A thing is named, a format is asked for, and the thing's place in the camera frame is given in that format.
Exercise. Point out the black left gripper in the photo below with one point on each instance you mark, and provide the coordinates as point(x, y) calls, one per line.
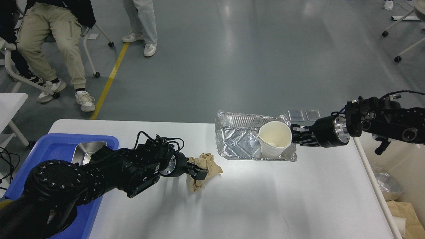
point(179, 164)

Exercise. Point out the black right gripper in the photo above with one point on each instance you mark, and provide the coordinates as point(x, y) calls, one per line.
point(326, 132)

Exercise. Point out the brown paper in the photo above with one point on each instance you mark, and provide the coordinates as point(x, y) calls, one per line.
point(204, 161)
point(414, 228)

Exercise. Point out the white paper cup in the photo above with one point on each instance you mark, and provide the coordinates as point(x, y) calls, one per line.
point(274, 138)

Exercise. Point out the aluminium foil container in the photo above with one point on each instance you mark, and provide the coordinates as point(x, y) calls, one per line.
point(236, 136)

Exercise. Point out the stainless steel rectangular tray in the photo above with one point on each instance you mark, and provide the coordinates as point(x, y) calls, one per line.
point(83, 151)

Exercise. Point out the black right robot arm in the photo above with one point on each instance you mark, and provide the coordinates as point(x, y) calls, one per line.
point(383, 117)

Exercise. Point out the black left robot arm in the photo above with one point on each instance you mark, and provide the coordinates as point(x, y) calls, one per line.
point(55, 188)

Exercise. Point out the clear floor plate left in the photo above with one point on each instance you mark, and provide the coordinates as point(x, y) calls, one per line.
point(296, 115)

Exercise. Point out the clear floor plate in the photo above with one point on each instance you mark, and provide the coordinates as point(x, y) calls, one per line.
point(296, 115)
point(312, 115)

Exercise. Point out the clear floor plate right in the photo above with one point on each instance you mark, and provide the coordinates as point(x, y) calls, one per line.
point(312, 115)

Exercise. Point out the crumpled plastic bag in bin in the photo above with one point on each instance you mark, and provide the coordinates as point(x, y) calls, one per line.
point(389, 187)

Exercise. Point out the white plastic bin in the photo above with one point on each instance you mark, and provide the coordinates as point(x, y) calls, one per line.
point(404, 162)

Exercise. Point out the blue plastic tray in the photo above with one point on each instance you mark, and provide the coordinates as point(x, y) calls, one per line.
point(61, 146)

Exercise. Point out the brown paper in bin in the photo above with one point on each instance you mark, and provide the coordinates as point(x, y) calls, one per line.
point(414, 228)

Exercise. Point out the standing person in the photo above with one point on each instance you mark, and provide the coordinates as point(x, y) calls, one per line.
point(143, 27)

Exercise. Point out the white side table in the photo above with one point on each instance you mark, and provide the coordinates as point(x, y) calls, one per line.
point(10, 103)

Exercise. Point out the white office chair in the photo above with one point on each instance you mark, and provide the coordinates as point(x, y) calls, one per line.
point(17, 81)

